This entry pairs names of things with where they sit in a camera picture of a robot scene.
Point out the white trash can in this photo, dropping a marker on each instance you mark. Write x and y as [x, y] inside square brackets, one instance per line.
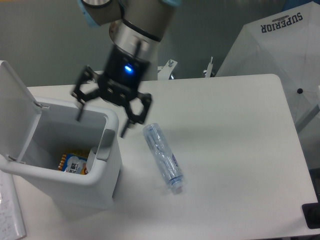
[36, 131]

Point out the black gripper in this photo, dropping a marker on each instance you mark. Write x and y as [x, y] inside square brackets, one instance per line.
[122, 80]

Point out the colourful snack package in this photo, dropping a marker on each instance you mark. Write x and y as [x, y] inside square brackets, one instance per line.
[74, 161]

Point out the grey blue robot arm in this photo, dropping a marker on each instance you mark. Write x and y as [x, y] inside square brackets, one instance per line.
[141, 27]

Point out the white metal base frame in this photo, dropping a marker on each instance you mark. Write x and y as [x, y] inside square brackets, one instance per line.
[166, 72]

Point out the clear plastic wrapper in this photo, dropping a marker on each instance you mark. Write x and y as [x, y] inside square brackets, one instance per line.
[91, 158]

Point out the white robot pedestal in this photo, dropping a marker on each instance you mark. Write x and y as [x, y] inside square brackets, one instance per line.
[151, 73]

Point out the black device at edge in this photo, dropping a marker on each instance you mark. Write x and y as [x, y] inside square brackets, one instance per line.
[311, 212]

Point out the white umbrella with lettering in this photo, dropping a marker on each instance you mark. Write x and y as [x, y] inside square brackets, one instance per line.
[286, 44]

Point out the crushed clear plastic bottle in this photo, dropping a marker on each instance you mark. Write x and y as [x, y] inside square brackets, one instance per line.
[164, 157]

